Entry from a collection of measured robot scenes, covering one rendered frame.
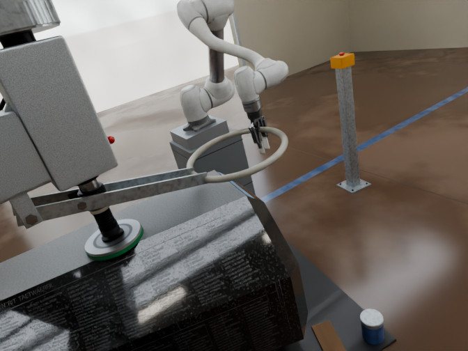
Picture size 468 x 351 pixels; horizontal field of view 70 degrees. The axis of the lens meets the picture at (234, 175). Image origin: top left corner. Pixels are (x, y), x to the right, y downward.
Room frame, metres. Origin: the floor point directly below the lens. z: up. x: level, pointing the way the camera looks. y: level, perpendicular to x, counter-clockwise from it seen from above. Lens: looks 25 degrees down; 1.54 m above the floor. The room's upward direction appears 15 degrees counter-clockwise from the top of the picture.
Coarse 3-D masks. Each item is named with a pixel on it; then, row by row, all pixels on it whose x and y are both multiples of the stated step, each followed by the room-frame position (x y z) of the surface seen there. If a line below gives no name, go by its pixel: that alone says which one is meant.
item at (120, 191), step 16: (144, 176) 1.26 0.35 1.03; (160, 176) 1.29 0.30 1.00; (176, 176) 1.33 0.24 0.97; (192, 176) 1.25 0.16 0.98; (64, 192) 1.10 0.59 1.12; (112, 192) 1.08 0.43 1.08; (128, 192) 1.11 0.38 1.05; (144, 192) 1.14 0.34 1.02; (160, 192) 1.17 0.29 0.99; (48, 208) 0.97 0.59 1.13; (64, 208) 0.99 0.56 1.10; (80, 208) 1.01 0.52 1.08; (96, 208) 1.04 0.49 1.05; (32, 224) 0.91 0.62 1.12
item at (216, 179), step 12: (240, 132) 1.66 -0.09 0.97; (276, 132) 1.50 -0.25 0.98; (204, 144) 1.64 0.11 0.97; (192, 156) 1.54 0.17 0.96; (276, 156) 1.27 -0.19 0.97; (252, 168) 1.22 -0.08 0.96; (264, 168) 1.23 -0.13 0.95; (204, 180) 1.27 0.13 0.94; (216, 180) 1.24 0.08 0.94; (228, 180) 1.22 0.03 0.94
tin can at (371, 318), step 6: (366, 312) 1.09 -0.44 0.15; (372, 312) 1.08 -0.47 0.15; (378, 312) 1.07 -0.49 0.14; (360, 318) 1.07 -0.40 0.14; (366, 318) 1.06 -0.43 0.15; (372, 318) 1.05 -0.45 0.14; (378, 318) 1.04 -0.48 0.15; (366, 324) 1.03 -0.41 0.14; (372, 324) 1.02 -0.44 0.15; (378, 324) 1.02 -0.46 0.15; (366, 330) 1.03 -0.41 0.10; (372, 330) 1.02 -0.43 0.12; (378, 330) 1.01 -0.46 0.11; (366, 336) 1.03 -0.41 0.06; (372, 336) 1.02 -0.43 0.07; (378, 336) 1.01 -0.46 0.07; (372, 342) 1.02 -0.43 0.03; (378, 342) 1.01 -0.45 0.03
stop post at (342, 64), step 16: (336, 64) 2.41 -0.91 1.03; (352, 64) 2.39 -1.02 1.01; (336, 80) 2.45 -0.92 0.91; (352, 96) 2.41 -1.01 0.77; (352, 112) 2.40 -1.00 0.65; (352, 128) 2.40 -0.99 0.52; (352, 144) 2.39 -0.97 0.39; (352, 160) 2.39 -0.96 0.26; (352, 176) 2.39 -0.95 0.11; (352, 192) 2.31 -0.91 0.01
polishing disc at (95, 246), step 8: (120, 224) 1.17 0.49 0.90; (128, 224) 1.15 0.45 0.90; (136, 224) 1.14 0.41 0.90; (96, 232) 1.16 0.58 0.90; (128, 232) 1.10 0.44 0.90; (136, 232) 1.08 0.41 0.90; (88, 240) 1.11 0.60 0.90; (96, 240) 1.10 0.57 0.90; (120, 240) 1.05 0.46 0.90; (128, 240) 1.04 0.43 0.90; (88, 248) 1.06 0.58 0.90; (96, 248) 1.04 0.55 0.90; (104, 248) 1.03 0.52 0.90; (112, 248) 1.02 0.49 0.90; (120, 248) 1.01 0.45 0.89; (96, 256) 1.01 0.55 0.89
